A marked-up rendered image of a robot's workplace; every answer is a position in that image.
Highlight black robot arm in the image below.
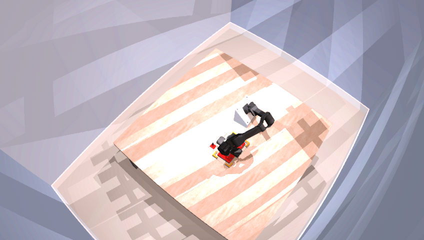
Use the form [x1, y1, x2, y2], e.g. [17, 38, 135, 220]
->
[217, 101, 275, 156]

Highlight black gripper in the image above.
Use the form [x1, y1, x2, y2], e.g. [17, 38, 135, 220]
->
[216, 136, 243, 158]

